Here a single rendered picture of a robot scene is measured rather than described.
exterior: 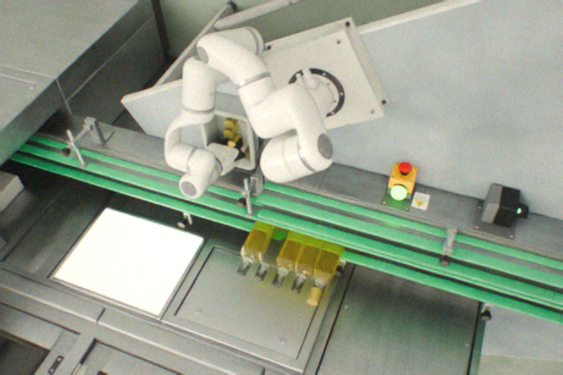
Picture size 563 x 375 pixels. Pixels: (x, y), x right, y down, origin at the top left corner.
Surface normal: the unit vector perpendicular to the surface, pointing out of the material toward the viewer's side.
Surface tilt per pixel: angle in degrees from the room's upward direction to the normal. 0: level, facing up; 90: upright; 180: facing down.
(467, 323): 90
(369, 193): 90
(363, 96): 4
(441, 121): 0
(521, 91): 0
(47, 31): 90
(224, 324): 90
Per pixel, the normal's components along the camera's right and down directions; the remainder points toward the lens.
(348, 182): -0.03, -0.66
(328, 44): -0.30, 0.70
